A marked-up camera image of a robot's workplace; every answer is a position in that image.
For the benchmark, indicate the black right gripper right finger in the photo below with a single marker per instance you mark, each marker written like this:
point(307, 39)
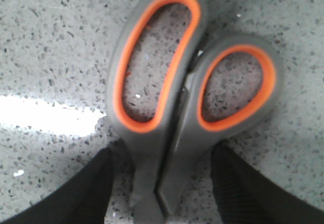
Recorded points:
point(244, 195)

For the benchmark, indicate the grey orange scissors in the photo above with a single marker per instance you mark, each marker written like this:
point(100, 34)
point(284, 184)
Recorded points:
point(165, 149)

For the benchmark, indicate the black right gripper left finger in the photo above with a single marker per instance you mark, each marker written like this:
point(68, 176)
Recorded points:
point(83, 199)

